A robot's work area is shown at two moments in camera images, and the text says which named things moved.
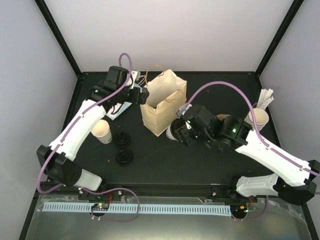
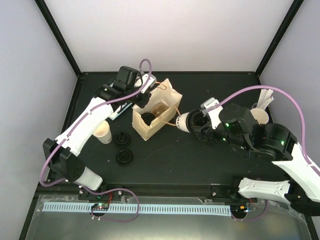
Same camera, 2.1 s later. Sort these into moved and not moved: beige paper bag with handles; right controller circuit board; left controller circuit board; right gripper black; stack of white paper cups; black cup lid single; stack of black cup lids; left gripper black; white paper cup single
Moved: right gripper black; beige paper bag with handles; white paper cup single
Not moved: left gripper black; black cup lid single; stack of white paper cups; right controller circuit board; left controller circuit board; stack of black cup lids
